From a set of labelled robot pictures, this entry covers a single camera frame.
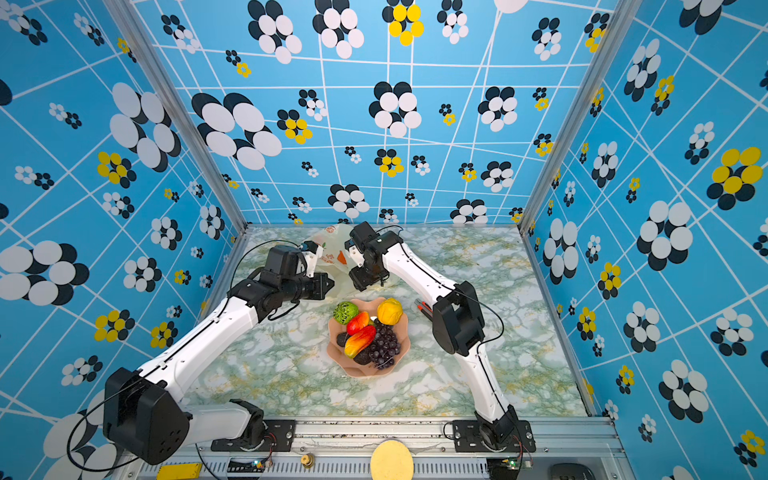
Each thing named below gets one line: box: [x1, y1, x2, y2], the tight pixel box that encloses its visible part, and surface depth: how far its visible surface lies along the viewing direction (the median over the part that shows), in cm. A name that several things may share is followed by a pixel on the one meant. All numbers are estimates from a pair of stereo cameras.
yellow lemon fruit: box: [377, 298, 403, 326], surface depth 87 cm
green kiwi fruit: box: [333, 301, 359, 325], surface depth 86 cm
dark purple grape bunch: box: [369, 320, 401, 369], surface depth 82 cm
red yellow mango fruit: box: [344, 325, 376, 359], surface depth 82 cm
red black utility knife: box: [414, 298, 433, 322], surface depth 98 cm
